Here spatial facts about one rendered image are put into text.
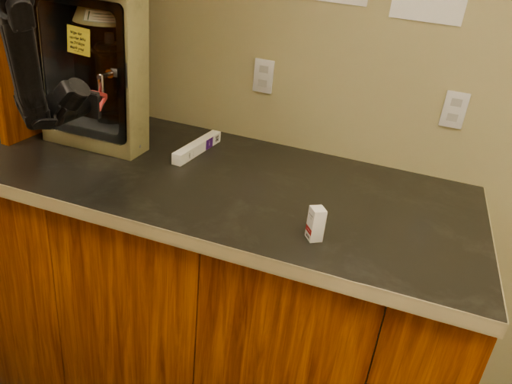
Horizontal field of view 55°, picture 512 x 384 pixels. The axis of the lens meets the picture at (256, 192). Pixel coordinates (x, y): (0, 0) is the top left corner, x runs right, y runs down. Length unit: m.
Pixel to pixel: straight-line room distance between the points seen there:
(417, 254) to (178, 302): 0.61
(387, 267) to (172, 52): 1.12
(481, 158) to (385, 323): 0.75
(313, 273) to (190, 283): 0.34
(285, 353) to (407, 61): 0.95
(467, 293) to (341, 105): 0.80
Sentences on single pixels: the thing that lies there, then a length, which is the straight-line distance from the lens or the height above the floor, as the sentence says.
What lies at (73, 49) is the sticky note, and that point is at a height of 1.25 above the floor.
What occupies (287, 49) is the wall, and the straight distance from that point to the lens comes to 1.71.
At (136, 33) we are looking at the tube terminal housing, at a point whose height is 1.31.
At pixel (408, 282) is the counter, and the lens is 1.13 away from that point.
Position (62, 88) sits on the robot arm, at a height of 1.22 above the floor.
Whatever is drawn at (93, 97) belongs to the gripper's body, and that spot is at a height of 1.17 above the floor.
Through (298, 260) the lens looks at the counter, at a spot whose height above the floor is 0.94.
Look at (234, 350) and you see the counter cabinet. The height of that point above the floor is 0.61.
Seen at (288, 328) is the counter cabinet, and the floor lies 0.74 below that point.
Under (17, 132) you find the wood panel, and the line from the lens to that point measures 1.71.
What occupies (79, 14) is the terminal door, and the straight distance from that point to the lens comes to 1.50.
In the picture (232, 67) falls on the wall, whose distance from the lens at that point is 1.78.
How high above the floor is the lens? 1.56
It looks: 26 degrees down
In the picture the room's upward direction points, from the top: 6 degrees clockwise
